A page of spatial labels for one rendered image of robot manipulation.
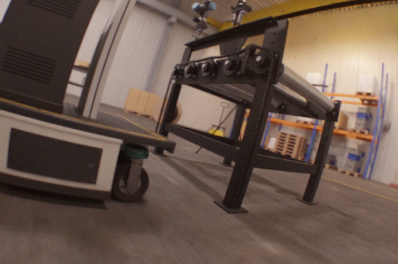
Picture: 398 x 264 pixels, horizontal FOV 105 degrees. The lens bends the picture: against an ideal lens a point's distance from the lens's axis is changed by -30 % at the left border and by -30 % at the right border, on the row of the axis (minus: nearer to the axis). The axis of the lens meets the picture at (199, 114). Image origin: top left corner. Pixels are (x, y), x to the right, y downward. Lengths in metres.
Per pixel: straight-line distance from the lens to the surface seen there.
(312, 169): 1.87
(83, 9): 0.86
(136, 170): 0.92
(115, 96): 11.58
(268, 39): 1.39
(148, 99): 9.08
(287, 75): 1.35
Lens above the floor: 0.43
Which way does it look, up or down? 2 degrees up
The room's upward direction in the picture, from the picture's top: 16 degrees clockwise
